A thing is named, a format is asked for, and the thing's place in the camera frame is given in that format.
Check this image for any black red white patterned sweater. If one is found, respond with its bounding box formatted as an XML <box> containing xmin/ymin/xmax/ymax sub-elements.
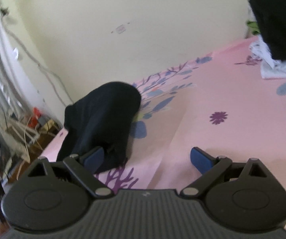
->
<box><xmin>56</xmin><ymin>81</ymin><xmax>141</xmax><ymax>173</ymax></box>

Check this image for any black wall cable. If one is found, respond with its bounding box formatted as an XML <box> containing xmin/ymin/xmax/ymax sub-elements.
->
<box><xmin>0</xmin><ymin>4</ymin><xmax>74</xmax><ymax>106</ymax></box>

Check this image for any black folded garment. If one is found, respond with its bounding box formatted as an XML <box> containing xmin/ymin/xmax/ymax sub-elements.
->
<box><xmin>249</xmin><ymin>0</ymin><xmax>286</xmax><ymax>61</ymax></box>

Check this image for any pink floral bed sheet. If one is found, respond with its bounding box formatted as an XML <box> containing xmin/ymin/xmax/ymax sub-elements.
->
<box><xmin>39</xmin><ymin>35</ymin><xmax>286</xmax><ymax>239</ymax></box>

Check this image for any green object by wall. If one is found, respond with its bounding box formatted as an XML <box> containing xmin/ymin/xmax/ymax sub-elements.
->
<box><xmin>246</xmin><ymin>21</ymin><xmax>260</xmax><ymax>36</ymax></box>

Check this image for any wooden side table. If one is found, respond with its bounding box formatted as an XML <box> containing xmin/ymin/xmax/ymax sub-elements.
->
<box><xmin>16</xmin><ymin>119</ymin><xmax>59</xmax><ymax>180</ymax></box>

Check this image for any red plastic bag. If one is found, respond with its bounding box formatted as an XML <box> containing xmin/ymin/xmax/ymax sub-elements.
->
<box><xmin>29</xmin><ymin>107</ymin><xmax>42</xmax><ymax>128</ymax></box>

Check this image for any white folded cloth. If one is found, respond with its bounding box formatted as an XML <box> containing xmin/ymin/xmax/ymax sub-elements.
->
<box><xmin>249</xmin><ymin>35</ymin><xmax>286</xmax><ymax>79</ymax></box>

